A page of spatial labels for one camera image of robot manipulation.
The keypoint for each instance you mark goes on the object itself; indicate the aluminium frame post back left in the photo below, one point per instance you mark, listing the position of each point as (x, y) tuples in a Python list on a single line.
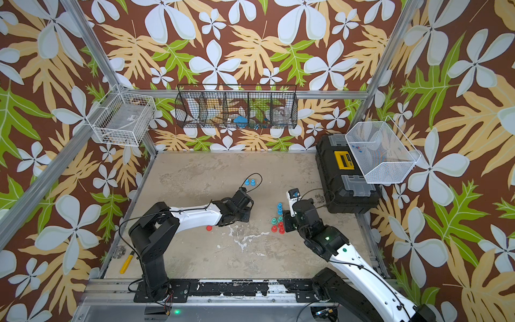
[(97, 52)]

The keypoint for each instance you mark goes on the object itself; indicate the yellow handled screwdriver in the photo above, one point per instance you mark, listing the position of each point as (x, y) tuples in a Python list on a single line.
[(127, 263)]

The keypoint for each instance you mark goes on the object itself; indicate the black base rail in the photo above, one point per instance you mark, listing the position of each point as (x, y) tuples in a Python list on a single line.
[(184, 290)]

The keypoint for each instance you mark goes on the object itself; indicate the blue object in basket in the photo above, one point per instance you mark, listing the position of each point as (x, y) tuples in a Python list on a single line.
[(241, 121)]

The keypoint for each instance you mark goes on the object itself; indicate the black toolbox yellow latch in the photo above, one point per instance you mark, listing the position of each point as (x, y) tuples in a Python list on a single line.
[(344, 186)]

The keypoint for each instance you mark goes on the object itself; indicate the black wire basket back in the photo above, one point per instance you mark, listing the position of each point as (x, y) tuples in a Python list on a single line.
[(265, 106)]

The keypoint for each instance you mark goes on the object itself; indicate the white wire basket left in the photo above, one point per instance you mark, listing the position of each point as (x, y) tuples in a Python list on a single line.
[(122, 117)]

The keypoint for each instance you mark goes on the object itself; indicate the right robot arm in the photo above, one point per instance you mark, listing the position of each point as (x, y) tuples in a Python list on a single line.
[(369, 297)]

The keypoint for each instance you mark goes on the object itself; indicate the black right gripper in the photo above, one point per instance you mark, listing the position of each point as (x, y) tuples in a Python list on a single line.
[(287, 220)]

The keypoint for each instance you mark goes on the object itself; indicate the white wire basket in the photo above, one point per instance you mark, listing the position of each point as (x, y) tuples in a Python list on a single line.
[(382, 151), (122, 117)]

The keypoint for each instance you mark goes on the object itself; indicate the white wire basket right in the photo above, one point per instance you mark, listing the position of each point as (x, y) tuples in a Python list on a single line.
[(382, 151)]

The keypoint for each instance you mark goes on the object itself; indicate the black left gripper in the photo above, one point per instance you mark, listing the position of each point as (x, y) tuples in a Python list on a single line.
[(247, 213)]

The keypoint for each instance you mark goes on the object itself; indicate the aluminium frame post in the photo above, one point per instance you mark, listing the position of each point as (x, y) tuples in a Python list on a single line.
[(394, 43), (97, 52)]

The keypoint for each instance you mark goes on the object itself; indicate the aluminium frame post back right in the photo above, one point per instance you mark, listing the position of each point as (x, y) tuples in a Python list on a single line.
[(394, 43)]

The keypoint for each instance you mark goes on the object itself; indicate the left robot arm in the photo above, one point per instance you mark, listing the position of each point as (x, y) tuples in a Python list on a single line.
[(152, 234)]

